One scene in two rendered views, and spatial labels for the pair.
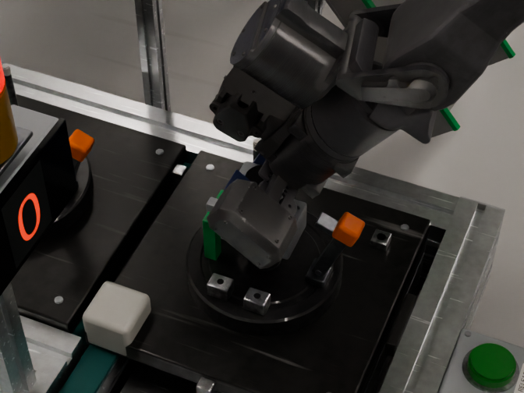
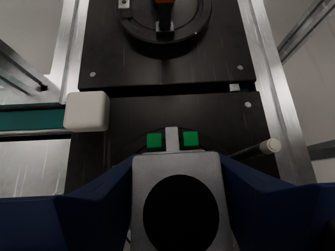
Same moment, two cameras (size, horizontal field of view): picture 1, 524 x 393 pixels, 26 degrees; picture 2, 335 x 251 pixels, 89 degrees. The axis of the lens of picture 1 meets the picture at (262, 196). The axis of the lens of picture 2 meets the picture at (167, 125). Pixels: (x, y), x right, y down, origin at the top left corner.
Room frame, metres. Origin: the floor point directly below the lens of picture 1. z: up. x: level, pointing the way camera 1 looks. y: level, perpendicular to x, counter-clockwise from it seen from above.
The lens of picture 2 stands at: (0.64, 0.01, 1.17)
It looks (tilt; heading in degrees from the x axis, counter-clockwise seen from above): 72 degrees down; 66
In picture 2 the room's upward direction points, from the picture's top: 1 degrees counter-clockwise
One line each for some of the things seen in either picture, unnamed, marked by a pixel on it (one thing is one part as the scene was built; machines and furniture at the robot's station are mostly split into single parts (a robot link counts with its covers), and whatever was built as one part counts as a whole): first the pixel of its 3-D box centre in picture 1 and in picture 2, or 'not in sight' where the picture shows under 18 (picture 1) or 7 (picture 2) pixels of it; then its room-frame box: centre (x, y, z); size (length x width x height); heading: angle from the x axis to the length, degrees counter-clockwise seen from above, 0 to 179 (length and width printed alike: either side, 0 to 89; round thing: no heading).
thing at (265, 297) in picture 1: (256, 301); not in sight; (0.59, 0.00, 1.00); 0.02 x 0.01 x 0.02; 67
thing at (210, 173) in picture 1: (264, 278); (173, 192); (0.64, 0.00, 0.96); 0.24 x 0.24 x 0.02; 67
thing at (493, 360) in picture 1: (490, 368); not in sight; (0.54, -0.19, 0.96); 0.04 x 0.04 x 0.02
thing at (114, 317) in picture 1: (117, 318); (91, 113); (0.59, 0.13, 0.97); 0.05 x 0.05 x 0.04; 67
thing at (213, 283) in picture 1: (220, 287); not in sight; (0.60, 0.04, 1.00); 0.02 x 0.01 x 0.02; 67
